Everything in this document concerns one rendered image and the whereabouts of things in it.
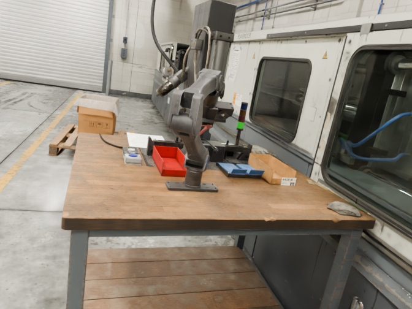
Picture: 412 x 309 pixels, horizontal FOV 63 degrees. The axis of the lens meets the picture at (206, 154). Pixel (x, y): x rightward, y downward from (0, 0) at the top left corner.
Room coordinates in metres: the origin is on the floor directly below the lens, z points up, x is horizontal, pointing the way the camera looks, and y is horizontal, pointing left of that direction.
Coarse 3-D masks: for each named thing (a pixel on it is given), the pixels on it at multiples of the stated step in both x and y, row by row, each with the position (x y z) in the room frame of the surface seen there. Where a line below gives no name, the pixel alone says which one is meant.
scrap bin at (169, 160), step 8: (160, 152) 1.51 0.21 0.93; (168, 152) 1.53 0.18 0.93; (176, 152) 1.54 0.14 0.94; (160, 160) 1.32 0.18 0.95; (168, 160) 1.49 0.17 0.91; (176, 160) 1.51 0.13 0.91; (184, 160) 1.40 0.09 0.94; (160, 168) 1.30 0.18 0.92; (168, 168) 1.37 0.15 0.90; (176, 168) 1.39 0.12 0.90; (184, 168) 1.39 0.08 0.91; (168, 176) 1.28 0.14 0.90; (176, 176) 1.29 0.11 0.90; (184, 176) 1.30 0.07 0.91
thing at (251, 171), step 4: (236, 164) 1.56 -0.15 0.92; (240, 164) 1.56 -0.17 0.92; (244, 164) 1.57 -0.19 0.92; (240, 168) 1.51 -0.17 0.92; (244, 168) 1.51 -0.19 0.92; (252, 168) 1.53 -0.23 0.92; (248, 172) 1.45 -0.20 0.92; (252, 172) 1.43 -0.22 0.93; (256, 172) 1.44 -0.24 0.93; (260, 172) 1.44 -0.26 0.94
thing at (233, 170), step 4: (224, 164) 1.51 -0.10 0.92; (228, 164) 1.52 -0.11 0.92; (232, 164) 1.54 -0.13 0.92; (228, 168) 1.46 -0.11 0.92; (232, 168) 1.47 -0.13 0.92; (236, 168) 1.48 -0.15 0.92; (232, 172) 1.39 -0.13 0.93; (236, 172) 1.40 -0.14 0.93; (240, 172) 1.41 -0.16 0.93; (244, 172) 1.41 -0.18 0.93
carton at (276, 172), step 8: (248, 160) 1.64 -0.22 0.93; (256, 160) 1.56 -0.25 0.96; (264, 160) 1.67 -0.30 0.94; (272, 160) 1.64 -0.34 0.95; (256, 168) 1.55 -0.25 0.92; (264, 168) 1.48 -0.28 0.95; (272, 168) 1.63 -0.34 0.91; (280, 168) 1.56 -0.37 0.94; (288, 168) 1.50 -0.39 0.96; (264, 176) 1.46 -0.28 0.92; (272, 176) 1.41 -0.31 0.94; (280, 176) 1.54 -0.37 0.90; (288, 176) 1.49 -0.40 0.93; (272, 184) 1.41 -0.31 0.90; (280, 184) 1.42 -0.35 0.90; (288, 184) 1.44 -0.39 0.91
